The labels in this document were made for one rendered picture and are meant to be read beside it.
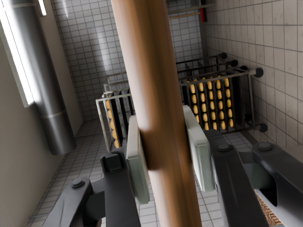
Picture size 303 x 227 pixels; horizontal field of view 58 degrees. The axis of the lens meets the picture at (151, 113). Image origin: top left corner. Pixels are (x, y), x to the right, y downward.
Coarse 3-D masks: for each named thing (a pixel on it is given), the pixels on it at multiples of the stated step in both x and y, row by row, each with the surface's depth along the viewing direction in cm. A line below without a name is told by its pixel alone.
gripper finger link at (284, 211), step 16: (256, 144) 13; (272, 144) 13; (256, 160) 13; (272, 160) 12; (288, 160) 12; (272, 176) 11; (288, 176) 11; (256, 192) 14; (272, 192) 13; (288, 192) 10; (272, 208) 12; (288, 208) 11; (288, 224) 11
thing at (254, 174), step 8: (208, 136) 16; (216, 136) 16; (216, 144) 15; (240, 152) 14; (248, 152) 14; (248, 160) 13; (248, 168) 13; (256, 168) 13; (248, 176) 13; (256, 176) 13; (264, 176) 13; (256, 184) 13; (264, 184) 13; (272, 184) 13
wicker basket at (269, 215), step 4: (260, 200) 166; (260, 204) 162; (264, 204) 161; (264, 208) 159; (268, 208) 158; (264, 212) 156; (268, 212) 154; (272, 212) 172; (268, 216) 152; (272, 216) 151; (268, 220) 149; (272, 220) 149; (276, 220) 167; (272, 224) 146; (276, 224) 145; (280, 224) 145
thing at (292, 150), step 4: (284, 148) 208; (288, 148) 207; (292, 148) 206; (296, 148) 205; (300, 148) 204; (288, 152) 201; (292, 152) 200; (296, 152) 199; (300, 152) 198; (296, 156) 194; (300, 156) 193; (300, 160) 189
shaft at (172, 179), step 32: (128, 0) 14; (160, 0) 14; (128, 32) 15; (160, 32) 15; (128, 64) 16; (160, 64) 15; (160, 96) 16; (160, 128) 16; (160, 160) 17; (160, 192) 18; (192, 192) 18; (160, 224) 20; (192, 224) 19
